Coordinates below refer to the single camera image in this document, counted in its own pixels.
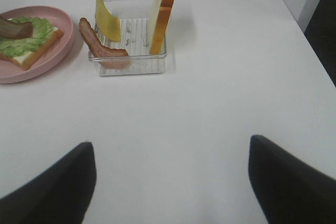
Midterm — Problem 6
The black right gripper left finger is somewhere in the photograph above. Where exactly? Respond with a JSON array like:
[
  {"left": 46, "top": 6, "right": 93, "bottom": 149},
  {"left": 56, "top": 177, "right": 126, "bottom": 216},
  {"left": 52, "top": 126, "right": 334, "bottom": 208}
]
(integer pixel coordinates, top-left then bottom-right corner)
[{"left": 1, "top": 142, "right": 97, "bottom": 223}]

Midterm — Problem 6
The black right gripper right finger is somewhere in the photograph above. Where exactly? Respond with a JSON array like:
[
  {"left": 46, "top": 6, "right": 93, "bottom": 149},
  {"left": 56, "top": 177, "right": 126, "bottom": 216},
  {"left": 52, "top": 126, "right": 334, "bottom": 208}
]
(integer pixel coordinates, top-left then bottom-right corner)
[{"left": 248, "top": 135, "right": 335, "bottom": 223}]

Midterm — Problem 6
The white bread slice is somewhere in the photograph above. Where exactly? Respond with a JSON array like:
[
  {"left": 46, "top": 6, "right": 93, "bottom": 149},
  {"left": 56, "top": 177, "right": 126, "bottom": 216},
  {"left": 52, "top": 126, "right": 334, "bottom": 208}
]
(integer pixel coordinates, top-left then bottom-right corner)
[{"left": 1, "top": 28, "right": 63, "bottom": 70}]

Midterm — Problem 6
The pink bacon strip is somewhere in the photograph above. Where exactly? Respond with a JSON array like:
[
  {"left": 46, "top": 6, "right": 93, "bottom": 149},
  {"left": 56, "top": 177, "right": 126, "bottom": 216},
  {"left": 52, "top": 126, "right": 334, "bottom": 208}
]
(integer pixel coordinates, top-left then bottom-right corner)
[{"left": 79, "top": 17, "right": 130, "bottom": 69}]

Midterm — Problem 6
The green lettuce leaf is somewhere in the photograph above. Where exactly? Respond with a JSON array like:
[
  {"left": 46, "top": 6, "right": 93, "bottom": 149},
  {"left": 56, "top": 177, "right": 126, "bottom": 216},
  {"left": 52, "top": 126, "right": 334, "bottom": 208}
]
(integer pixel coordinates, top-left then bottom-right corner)
[{"left": 1, "top": 16, "right": 59, "bottom": 58}]

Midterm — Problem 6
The brown bacon strip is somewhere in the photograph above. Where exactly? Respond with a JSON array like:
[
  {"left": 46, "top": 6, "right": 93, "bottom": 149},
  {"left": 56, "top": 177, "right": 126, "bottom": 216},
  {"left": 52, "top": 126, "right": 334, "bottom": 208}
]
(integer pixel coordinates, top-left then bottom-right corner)
[{"left": 1, "top": 16, "right": 33, "bottom": 39}]

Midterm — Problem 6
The yellow cheese slice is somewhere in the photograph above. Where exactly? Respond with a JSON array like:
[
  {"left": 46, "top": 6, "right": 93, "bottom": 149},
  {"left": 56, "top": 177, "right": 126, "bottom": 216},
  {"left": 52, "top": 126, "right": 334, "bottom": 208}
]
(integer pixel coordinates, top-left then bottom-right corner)
[{"left": 95, "top": 0, "right": 121, "bottom": 42}]

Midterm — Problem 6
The pink round plate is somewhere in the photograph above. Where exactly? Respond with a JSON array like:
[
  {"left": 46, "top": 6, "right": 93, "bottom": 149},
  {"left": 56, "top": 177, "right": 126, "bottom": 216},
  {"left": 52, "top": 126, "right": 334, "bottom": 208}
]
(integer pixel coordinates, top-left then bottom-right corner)
[{"left": 1, "top": 6, "right": 75, "bottom": 84}]

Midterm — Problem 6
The clear plastic right tray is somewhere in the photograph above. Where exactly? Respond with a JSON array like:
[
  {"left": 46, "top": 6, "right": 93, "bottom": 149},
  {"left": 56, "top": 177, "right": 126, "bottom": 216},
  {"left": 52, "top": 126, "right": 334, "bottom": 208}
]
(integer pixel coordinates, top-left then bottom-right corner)
[{"left": 88, "top": 0, "right": 167, "bottom": 77}]

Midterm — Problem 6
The upright bread slice right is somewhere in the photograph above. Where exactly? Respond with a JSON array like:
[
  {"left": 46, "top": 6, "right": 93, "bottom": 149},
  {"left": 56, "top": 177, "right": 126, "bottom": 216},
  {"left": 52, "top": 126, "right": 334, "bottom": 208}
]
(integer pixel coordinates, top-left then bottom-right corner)
[{"left": 147, "top": 0, "right": 174, "bottom": 55}]

